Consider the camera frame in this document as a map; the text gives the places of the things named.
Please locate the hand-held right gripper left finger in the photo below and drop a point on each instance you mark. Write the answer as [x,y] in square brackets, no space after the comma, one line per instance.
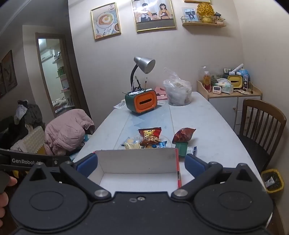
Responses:
[87,163]

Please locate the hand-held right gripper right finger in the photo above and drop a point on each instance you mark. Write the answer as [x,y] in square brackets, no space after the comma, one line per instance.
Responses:
[194,164]

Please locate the green snack packet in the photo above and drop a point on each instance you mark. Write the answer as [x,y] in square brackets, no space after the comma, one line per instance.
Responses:
[181,149]

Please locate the dark red snack bag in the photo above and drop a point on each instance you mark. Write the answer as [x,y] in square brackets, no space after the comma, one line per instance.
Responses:
[183,135]

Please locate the blue foil snack packet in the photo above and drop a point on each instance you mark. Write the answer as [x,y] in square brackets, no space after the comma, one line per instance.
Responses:
[161,144]

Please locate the white cardboard box red edge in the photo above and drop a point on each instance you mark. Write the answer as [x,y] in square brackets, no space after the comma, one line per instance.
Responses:
[135,160]

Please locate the cream yellow snack packet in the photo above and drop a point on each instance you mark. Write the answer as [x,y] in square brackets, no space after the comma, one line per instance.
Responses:
[132,146]

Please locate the person's left hand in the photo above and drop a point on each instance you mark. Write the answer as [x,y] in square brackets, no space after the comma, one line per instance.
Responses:
[12,181]

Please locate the cream quilted cushion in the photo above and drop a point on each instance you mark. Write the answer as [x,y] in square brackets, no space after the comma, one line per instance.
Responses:
[31,141]

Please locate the pink puffer jacket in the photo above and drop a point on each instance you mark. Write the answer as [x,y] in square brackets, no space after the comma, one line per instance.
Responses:
[67,131]

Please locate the dark clothes pile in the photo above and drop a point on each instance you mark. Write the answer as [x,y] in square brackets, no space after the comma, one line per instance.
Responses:
[29,113]

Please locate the wooden cabinet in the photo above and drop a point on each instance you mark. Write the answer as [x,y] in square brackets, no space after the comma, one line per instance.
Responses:
[225,106]

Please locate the paper sheet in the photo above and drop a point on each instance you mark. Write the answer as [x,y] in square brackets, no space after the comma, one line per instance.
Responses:
[120,105]

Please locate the wooden chair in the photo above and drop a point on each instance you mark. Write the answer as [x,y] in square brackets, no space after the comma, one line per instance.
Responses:
[259,135]

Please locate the clear plastic bag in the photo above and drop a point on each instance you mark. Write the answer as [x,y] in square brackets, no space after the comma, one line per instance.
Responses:
[178,91]

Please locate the pink box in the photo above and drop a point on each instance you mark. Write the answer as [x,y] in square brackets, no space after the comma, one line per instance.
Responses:
[161,93]

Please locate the white timer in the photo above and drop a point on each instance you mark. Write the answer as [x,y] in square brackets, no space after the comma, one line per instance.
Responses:
[217,88]

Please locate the yellow trash bin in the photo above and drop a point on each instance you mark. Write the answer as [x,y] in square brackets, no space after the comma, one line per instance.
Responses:
[272,180]

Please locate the orange green tissue box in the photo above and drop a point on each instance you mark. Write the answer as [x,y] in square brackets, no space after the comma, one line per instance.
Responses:
[142,101]

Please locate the orange drink bottle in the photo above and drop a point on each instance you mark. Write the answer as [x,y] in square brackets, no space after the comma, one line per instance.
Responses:
[206,81]

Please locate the tissue pack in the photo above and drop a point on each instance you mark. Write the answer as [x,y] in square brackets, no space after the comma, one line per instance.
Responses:
[225,87]

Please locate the yellow green tissue box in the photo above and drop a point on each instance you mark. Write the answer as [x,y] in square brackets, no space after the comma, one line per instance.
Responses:
[234,81]

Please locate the grey desk lamp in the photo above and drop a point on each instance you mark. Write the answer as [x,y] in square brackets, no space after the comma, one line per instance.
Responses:
[144,63]

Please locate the small lantern ornament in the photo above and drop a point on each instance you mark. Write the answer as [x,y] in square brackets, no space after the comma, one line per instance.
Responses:
[218,18]

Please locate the gold tree ornament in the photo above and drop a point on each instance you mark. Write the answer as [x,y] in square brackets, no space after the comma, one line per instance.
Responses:
[205,11]

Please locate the brown door frame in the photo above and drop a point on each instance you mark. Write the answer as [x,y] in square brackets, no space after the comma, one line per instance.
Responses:
[67,74]

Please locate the dark wall picture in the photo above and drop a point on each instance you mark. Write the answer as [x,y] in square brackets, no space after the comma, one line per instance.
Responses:
[9,71]

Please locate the wooden wall shelf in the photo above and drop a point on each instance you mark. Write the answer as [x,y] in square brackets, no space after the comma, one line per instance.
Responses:
[203,24]

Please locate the egg picture frame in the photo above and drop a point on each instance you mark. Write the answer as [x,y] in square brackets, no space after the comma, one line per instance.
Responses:
[105,20]

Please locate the small photo frame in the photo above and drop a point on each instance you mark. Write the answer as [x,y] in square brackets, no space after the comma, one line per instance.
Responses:
[190,14]

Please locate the family picture frame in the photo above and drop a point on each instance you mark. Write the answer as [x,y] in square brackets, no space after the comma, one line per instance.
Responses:
[153,14]

